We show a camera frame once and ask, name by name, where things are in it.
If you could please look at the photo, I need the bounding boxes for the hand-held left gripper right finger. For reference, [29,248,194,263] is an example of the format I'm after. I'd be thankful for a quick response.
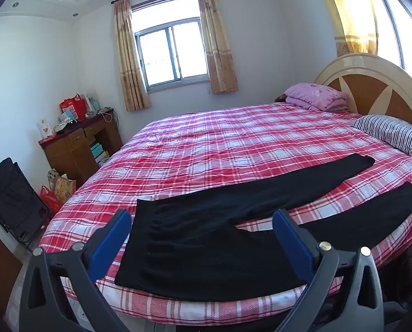
[272,209,388,332]

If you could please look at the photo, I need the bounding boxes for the yellow curtain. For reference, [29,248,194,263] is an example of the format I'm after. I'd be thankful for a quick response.
[313,0,379,58]

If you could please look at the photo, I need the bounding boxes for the black pants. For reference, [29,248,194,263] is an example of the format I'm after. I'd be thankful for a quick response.
[114,153,412,302]

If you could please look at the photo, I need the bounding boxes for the cream and wood headboard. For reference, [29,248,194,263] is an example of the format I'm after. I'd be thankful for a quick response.
[314,53,412,130]

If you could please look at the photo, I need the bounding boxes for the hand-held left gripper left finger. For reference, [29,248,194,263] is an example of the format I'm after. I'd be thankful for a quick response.
[19,209,134,332]

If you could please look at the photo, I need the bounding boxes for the black folding chair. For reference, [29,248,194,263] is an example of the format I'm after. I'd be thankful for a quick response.
[0,157,51,243]

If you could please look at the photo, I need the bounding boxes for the sliding window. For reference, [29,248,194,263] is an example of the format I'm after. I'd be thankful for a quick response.
[132,0,210,92]

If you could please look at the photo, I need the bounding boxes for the beige floral curtain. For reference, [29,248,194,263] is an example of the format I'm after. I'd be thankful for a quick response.
[113,0,151,112]
[195,0,238,94]

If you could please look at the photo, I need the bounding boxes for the patterned paper bag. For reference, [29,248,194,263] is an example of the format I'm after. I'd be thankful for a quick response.
[48,169,77,204]

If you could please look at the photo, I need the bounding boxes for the folded pink quilt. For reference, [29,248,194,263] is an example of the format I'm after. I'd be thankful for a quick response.
[284,83,348,112]

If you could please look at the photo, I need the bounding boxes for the stack of boxes under desk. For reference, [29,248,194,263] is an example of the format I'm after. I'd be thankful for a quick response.
[90,141,110,167]

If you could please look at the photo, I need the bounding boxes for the striped pillow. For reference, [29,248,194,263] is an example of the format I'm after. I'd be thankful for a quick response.
[350,115,412,167]

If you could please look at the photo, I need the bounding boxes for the red plastic bag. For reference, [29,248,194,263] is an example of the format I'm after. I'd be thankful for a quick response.
[39,186,63,213]

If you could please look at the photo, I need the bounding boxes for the large bright window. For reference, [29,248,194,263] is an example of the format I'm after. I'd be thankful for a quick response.
[368,0,412,90]

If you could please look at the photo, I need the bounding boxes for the red plaid bed blanket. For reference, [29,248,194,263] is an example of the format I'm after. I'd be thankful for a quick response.
[39,103,412,326]

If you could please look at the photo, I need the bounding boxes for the brown wooden desk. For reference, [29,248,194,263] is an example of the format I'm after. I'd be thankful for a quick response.
[38,109,124,189]

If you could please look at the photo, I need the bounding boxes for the red gift bag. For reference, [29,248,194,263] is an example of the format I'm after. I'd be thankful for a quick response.
[59,93,87,122]

